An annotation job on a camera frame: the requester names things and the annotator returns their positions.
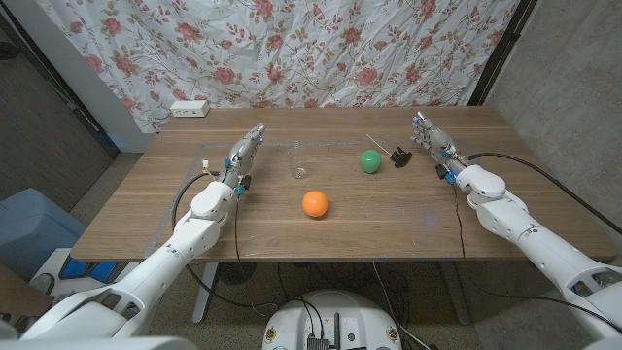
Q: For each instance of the grey shoe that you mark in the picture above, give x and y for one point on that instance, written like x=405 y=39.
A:
x=44 y=282

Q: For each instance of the clear spray bottle body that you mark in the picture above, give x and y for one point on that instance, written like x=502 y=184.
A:
x=298 y=165

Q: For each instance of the white room pillar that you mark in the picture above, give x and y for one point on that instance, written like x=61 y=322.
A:
x=82 y=78

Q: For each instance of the blue floor pad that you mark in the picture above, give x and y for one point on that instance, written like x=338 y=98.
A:
x=75 y=269

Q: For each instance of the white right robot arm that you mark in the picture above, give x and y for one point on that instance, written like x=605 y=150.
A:
x=534 y=243

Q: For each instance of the green ball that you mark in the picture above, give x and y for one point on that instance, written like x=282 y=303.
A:
x=370 y=161

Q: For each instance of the blue grey storage bin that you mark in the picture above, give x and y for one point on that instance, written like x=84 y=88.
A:
x=34 y=228

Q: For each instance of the black round floor object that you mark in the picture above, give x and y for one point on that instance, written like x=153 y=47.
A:
x=235 y=273

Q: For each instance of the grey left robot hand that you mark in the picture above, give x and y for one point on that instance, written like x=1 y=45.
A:
x=240 y=155

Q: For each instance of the white robot torso base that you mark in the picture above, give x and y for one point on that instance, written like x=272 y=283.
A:
x=350 y=316

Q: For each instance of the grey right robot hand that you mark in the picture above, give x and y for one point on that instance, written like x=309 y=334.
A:
x=437 y=141

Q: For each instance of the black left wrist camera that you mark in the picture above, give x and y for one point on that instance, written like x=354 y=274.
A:
x=244 y=184

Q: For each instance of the white power strip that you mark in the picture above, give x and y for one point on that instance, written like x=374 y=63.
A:
x=189 y=108

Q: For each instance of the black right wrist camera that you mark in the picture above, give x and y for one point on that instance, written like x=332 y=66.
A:
x=443 y=172

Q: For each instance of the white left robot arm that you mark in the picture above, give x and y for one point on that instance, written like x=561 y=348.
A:
x=155 y=272

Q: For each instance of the floral rose print backdrop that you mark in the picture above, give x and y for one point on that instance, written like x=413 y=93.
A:
x=272 y=48

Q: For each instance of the white table leg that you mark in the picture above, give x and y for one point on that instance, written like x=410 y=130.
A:
x=457 y=296
x=204 y=291

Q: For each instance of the black spray nozzle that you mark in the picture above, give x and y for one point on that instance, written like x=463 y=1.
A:
x=401 y=157

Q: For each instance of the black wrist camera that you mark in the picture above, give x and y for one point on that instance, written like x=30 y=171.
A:
x=443 y=172
x=244 y=184

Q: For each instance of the orange ball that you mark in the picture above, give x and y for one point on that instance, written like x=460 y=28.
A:
x=315 y=203

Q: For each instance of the brown trouser leg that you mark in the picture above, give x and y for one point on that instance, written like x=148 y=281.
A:
x=19 y=291

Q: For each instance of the black backdrop stand pole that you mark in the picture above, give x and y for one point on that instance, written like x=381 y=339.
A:
x=503 y=44

